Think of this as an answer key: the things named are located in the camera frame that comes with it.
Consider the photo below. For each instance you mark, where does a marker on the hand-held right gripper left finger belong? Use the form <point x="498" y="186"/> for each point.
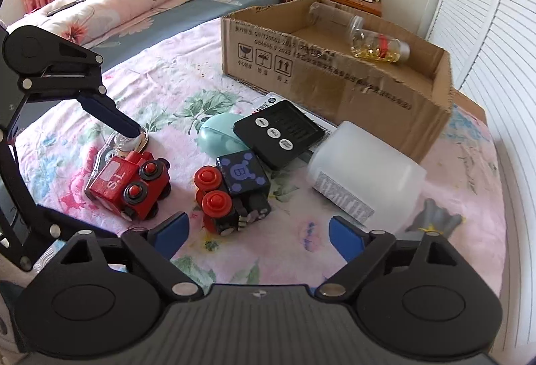
<point x="173" y="229"/>

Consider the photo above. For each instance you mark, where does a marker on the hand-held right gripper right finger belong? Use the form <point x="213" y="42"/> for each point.
<point x="343" y="237"/>

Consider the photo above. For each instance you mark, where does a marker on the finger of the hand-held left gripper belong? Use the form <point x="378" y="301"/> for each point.
<point x="46" y="218"/>
<point x="113" y="115"/>

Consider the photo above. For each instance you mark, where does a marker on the red toy train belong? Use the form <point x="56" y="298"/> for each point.
<point x="125" y="185"/>

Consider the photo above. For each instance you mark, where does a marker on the white plastic bottle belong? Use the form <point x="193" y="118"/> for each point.
<point x="368" y="172"/>

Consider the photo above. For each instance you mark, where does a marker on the black toy train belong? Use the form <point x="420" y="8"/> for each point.
<point x="240" y="185"/>

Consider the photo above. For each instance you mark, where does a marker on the grey toy animal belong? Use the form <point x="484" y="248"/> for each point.
<point x="435" y="218"/>

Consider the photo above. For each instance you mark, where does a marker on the teal egg-shaped case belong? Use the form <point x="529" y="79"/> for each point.
<point x="217" y="136"/>

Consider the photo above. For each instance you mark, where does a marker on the black digital timer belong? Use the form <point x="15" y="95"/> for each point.
<point x="278" y="132"/>

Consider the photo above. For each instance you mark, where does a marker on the cardboard box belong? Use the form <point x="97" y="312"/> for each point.
<point x="377" y="105"/>

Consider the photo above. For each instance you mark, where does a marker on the clear plastic refill packet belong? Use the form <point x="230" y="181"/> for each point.
<point x="268" y="99"/>

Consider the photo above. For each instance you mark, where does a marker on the dark phone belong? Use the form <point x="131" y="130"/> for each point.
<point x="65" y="7"/>

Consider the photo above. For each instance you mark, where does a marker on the wooden table edge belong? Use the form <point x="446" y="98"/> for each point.
<point x="469" y="103"/>

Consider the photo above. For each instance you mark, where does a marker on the clear bottle with yellow capsules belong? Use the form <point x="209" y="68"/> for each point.
<point x="377" y="46"/>

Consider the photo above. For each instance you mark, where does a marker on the white louvered closet door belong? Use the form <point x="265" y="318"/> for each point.
<point x="494" y="34"/>

